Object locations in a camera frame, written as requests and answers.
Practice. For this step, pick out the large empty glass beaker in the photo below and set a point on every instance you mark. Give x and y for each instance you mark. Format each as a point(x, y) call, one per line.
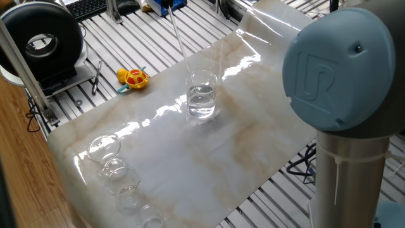
point(104, 149)

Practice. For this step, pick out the medium empty glass beaker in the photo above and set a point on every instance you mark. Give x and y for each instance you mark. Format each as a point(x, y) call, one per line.
point(123, 182)

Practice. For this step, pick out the small empty glass beaker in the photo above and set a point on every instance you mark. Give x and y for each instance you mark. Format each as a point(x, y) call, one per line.
point(151, 220)

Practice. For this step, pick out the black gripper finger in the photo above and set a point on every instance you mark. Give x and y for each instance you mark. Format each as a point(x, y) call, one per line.
point(171, 2)
point(164, 3)

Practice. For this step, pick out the blue tissue pack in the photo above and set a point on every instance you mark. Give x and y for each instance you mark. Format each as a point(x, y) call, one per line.
point(156, 8)

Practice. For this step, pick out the small metal washer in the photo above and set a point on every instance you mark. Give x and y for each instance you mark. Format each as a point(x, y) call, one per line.
point(76, 103)

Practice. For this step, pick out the clear glass stirring rod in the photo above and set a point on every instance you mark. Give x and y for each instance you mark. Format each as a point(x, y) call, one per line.
point(180, 41)

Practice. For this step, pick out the black computer keyboard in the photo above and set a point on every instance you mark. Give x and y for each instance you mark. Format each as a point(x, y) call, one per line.
point(85, 8)

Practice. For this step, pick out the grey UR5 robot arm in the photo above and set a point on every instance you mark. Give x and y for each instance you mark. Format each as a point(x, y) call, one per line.
point(348, 79)

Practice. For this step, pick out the glass beaker with water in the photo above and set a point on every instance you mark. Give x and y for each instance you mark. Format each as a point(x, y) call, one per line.
point(202, 104)

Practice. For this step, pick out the black pen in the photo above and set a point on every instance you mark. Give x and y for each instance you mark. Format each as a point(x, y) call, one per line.
point(96, 78)

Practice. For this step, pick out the yellow orange turtle toy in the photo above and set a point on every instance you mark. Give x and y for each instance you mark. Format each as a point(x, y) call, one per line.
point(136, 79)

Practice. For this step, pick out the aluminium frame strut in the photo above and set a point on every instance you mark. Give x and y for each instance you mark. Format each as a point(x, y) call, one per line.
point(113, 11)
point(22, 69)

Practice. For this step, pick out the black computer mouse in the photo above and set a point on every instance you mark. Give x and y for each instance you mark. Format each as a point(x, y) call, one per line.
point(128, 6)

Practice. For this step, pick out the glossy marble pattern mat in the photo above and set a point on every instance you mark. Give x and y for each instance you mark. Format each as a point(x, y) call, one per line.
point(190, 158)

